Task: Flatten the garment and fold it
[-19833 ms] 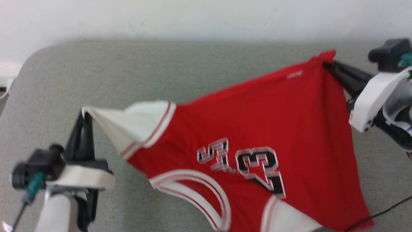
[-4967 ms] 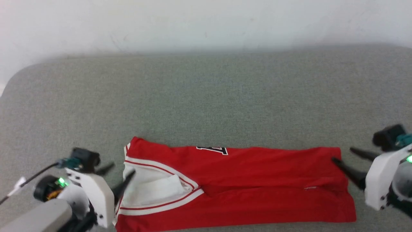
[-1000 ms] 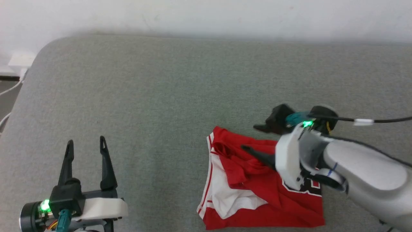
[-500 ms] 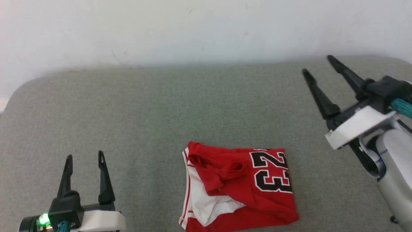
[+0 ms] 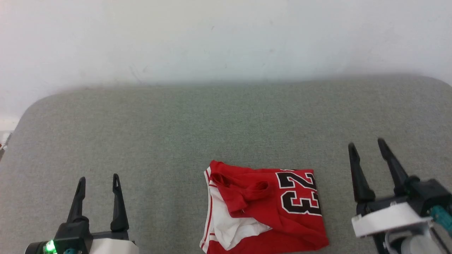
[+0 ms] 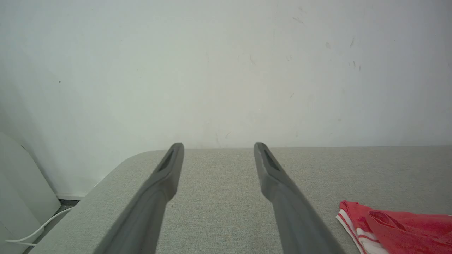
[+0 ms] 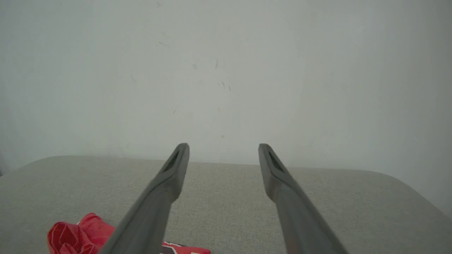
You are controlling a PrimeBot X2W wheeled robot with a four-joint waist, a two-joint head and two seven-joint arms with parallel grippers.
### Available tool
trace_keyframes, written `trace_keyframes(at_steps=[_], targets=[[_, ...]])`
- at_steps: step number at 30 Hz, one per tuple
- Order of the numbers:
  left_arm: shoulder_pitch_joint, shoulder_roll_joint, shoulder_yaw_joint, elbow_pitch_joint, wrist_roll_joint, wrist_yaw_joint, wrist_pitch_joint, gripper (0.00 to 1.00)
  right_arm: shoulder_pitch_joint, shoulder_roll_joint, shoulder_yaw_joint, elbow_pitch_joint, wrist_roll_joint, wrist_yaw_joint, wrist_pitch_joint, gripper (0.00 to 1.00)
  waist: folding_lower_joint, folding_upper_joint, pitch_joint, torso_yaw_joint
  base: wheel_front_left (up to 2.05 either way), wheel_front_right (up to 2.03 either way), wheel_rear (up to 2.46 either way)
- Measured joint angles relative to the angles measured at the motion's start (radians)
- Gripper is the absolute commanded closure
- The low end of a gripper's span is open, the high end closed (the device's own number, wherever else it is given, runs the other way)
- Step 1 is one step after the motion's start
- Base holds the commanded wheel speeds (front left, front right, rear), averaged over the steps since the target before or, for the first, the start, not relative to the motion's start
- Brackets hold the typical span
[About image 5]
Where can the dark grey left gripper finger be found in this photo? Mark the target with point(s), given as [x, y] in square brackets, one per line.
[78, 204]
[119, 218]

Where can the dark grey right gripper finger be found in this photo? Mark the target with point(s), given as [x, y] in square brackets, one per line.
[395, 173]
[362, 187]

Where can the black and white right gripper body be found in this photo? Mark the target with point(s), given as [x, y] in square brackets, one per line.
[392, 215]

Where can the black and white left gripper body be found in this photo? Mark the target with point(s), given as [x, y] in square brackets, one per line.
[76, 234]

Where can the red and white jersey shirt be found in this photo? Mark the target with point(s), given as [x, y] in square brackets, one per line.
[300, 229]

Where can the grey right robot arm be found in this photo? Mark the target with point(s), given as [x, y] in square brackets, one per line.
[416, 245]

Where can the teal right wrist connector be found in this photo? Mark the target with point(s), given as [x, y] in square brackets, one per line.
[441, 218]

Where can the grey fabric sofa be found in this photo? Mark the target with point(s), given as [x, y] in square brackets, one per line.
[176, 141]

